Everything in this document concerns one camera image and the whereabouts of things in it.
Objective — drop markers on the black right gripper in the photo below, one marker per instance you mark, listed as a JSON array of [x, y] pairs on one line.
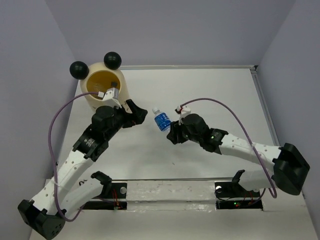
[[175, 130]]

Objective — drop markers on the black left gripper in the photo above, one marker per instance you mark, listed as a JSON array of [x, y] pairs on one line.
[[138, 114]]

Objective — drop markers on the white-cap blue-label water bottle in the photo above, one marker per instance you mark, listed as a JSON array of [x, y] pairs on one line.
[[162, 120]]

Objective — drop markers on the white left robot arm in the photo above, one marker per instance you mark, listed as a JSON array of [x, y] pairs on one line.
[[49, 210]]

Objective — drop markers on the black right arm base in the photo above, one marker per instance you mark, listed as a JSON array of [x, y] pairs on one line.
[[231, 196]]

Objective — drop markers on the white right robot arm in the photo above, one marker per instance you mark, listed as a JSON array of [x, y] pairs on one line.
[[283, 167]]

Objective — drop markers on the cream cat-print bin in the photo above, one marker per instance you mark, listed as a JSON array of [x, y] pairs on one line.
[[101, 76]]

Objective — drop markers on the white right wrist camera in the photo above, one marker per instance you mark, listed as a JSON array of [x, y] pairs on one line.
[[182, 111]]

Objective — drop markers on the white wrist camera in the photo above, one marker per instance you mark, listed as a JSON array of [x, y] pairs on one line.
[[110, 98], [182, 111]]

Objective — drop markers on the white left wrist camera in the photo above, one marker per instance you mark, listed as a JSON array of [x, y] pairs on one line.
[[110, 98]]

